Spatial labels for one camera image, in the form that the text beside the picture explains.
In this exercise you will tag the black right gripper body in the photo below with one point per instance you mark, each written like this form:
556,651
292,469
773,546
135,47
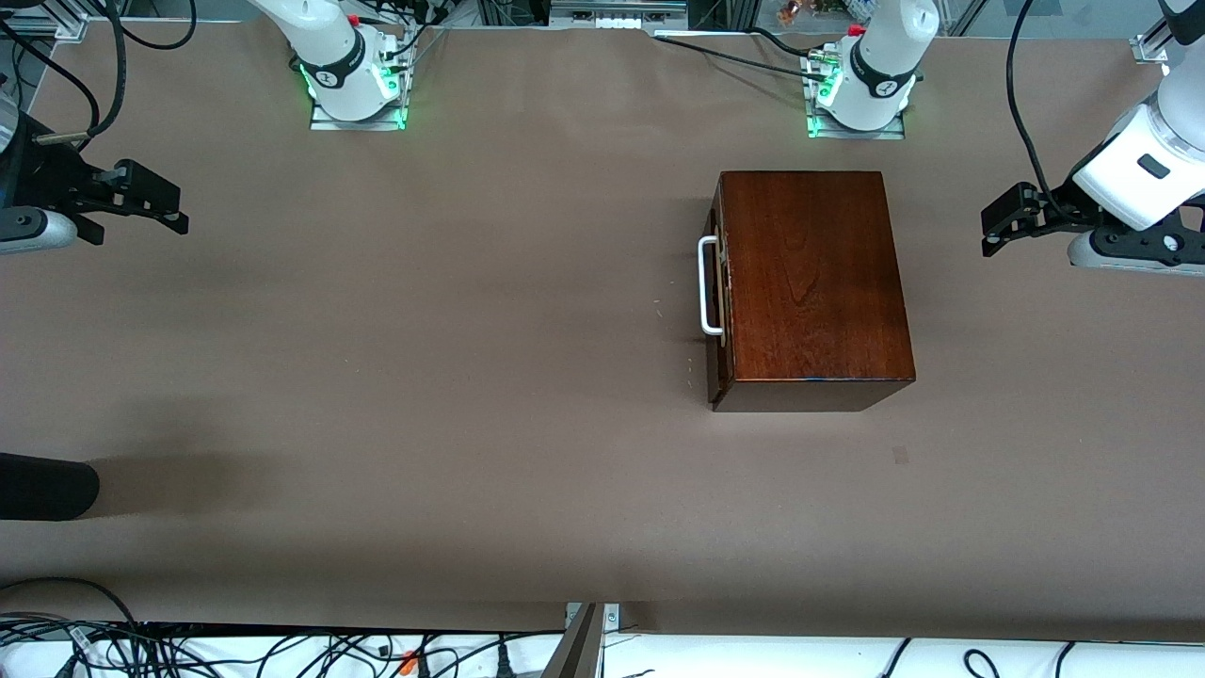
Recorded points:
40,175

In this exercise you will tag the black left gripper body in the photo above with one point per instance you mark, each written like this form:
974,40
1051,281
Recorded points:
1056,208

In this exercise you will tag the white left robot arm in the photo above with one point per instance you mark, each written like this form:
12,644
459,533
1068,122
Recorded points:
885,66

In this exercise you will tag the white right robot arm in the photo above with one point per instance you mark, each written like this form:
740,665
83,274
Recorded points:
329,56

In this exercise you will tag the dark brown wooden cabinet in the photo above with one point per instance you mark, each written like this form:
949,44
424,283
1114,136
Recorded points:
810,282

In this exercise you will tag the black cylindrical object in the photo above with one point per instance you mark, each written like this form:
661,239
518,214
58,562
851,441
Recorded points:
47,486

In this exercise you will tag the white power strip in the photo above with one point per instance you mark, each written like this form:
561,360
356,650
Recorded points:
617,19

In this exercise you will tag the aluminium frame bracket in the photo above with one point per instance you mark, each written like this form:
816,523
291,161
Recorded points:
1150,49
66,26

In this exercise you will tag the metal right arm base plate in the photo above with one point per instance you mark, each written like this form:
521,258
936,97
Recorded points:
325,123

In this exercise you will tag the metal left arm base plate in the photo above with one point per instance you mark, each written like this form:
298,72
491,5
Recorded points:
819,130

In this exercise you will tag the aluminium profile post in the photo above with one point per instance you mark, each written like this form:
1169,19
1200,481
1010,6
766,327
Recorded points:
579,650

